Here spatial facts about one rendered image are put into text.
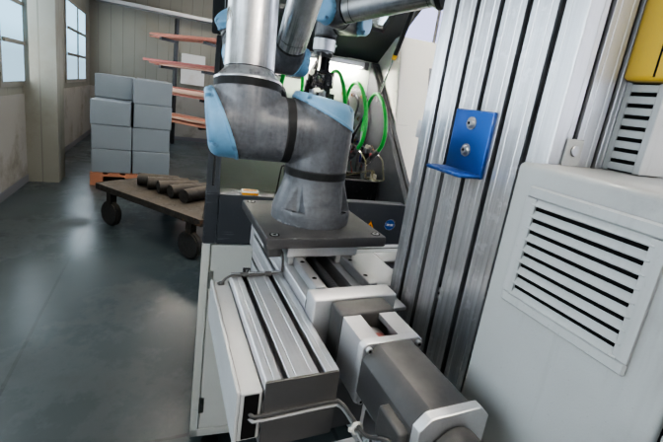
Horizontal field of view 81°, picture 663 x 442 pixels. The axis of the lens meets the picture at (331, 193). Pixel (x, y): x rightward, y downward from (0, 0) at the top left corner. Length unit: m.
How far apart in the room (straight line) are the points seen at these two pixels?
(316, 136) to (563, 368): 0.47
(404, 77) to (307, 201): 1.05
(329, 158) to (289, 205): 0.11
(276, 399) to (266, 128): 0.39
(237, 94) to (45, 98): 4.39
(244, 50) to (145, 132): 4.23
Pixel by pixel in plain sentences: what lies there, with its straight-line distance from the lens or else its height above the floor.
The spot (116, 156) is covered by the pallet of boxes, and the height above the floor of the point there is 0.33.
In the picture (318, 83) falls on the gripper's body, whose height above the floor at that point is 1.31.
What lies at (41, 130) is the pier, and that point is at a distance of 5.04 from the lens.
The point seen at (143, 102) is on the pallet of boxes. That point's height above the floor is 0.96.
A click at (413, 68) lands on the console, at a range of 1.68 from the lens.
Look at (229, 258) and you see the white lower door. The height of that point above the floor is 0.74.
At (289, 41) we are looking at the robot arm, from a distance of 1.00.
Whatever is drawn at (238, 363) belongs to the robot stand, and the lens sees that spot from 0.52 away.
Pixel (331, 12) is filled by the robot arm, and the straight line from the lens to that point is 1.20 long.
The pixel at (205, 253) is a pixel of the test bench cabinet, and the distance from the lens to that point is 1.27.
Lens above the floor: 1.26
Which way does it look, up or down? 13 degrees down
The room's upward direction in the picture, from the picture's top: 8 degrees clockwise
